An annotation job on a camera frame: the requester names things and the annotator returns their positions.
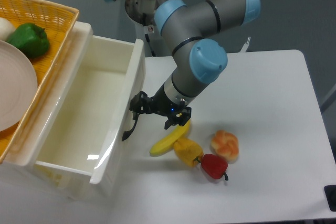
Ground yellow woven basket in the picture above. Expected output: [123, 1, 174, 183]
[1, 0, 79, 162]

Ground white bracket right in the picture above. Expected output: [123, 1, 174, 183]
[239, 36, 251, 53]

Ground white drawer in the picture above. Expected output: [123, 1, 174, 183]
[36, 36, 145, 185]

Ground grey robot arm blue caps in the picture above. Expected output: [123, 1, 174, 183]
[107, 0, 261, 128]

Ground yellow bell pepper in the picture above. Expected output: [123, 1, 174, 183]
[173, 137, 204, 167]

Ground green bell pepper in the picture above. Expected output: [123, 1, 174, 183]
[6, 23, 50, 59]

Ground black device at edge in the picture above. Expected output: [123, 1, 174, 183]
[324, 185, 336, 212]

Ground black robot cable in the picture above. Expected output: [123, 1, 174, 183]
[142, 13, 156, 57]

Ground white round vegetable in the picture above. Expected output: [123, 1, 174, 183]
[0, 17, 16, 41]

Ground yellow banana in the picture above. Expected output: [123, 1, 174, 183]
[149, 120, 191, 156]

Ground beige round plate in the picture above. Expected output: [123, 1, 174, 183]
[1, 41, 37, 131]

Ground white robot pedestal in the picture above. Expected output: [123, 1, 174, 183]
[125, 0, 171, 57]

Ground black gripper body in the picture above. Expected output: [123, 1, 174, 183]
[129, 87, 192, 126]

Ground red bell pepper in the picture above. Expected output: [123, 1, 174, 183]
[201, 154, 229, 181]

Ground white drawer cabinet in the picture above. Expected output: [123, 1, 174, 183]
[0, 21, 116, 200]

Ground orange bread roll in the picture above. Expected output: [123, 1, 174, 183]
[210, 130, 239, 163]

